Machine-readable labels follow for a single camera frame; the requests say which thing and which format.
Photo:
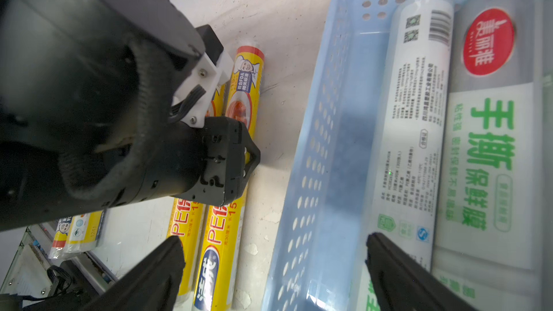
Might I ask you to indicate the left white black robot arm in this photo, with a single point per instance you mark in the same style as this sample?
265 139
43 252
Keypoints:
104 103

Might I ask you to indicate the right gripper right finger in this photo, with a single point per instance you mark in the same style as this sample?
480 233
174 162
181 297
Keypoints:
400 283

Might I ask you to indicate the aluminium rail bench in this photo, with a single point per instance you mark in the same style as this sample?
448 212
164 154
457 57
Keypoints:
27 274

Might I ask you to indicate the white green text roll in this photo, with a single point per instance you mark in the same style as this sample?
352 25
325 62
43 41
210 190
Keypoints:
403 177

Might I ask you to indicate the white roll red oval label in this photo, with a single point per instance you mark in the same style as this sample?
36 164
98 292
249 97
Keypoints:
487 246

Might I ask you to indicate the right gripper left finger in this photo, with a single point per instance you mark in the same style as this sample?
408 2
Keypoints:
153 284

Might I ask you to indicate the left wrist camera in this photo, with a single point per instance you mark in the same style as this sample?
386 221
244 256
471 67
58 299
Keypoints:
211 72

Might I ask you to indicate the light blue plastic basket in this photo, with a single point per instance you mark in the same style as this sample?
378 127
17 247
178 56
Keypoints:
319 258

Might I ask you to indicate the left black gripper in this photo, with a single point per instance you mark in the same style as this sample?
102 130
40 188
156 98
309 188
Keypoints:
211 165

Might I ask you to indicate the yellow wrap roll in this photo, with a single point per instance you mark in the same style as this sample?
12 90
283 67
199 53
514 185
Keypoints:
75 235
217 265
186 222

